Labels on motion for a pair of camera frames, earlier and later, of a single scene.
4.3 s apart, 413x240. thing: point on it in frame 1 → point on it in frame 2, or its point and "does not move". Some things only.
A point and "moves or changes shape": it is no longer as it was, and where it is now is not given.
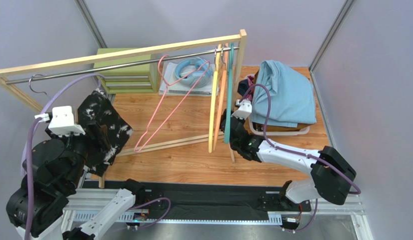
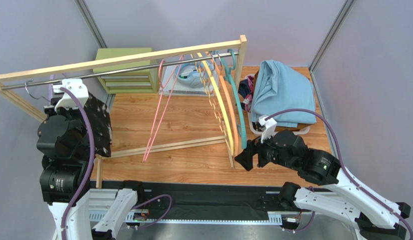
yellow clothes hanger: [214, 98] moves or changes shape
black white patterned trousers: [99, 108] moves or changes shape
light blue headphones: [195, 72] does not move
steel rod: [26, 79] → [110, 72]
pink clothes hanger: [136, 150] → [165, 97]
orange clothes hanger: [221, 101] → [232, 99]
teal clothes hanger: [228, 110] moves or changes shape
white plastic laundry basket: [304, 131] does not move
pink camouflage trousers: [250, 80] does not move
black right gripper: [231, 123] → [257, 153]
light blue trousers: [292, 97] does not move
